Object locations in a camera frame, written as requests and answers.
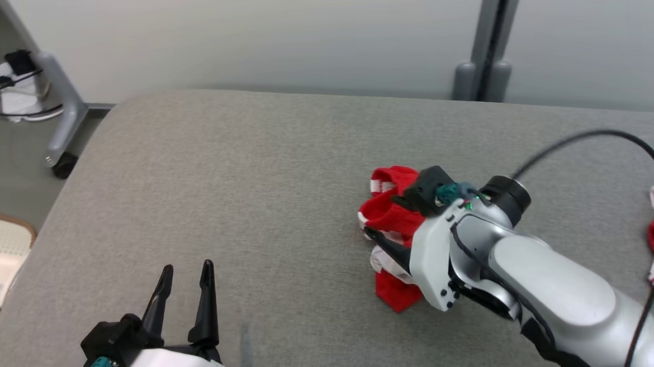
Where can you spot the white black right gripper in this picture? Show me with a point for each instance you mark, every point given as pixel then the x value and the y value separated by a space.
pixel 429 256

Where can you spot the red shirt with white sleeves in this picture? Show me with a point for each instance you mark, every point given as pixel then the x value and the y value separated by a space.
pixel 387 216

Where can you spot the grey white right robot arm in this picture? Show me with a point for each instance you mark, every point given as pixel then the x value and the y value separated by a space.
pixel 556 283

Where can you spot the grey rounded partition foot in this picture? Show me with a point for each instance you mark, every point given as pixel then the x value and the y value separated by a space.
pixel 464 81
pixel 501 82

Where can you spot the black caster wheel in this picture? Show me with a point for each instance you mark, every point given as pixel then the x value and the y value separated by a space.
pixel 64 166

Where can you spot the short white power strip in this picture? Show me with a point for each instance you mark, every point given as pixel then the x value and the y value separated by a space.
pixel 20 99

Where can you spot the black power adapter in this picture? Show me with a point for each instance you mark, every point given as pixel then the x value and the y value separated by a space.
pixel 18 60

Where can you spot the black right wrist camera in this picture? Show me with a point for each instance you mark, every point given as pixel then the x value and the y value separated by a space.
pixel 425 192

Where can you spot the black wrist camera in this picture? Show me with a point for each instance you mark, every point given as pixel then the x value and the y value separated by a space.
pixel 425 192
pixel 108 343

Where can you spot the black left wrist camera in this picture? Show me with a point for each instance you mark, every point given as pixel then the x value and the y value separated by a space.
pixel 108 343

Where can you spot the teal right camera connector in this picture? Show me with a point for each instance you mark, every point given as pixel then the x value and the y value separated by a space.
pixel 450 191

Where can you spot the grey partition leg frame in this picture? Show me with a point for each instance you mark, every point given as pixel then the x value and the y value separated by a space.
pixel 68 113

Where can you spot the grey metal partition post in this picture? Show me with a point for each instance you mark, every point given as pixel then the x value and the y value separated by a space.
pixel 489 24

